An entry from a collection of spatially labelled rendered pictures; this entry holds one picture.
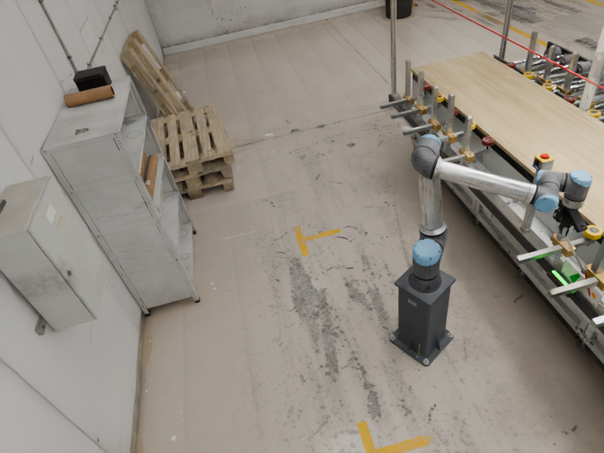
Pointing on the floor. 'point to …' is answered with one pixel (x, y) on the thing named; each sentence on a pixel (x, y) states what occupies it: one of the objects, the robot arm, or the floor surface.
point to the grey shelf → (125, 194)
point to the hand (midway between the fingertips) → (564, 237)
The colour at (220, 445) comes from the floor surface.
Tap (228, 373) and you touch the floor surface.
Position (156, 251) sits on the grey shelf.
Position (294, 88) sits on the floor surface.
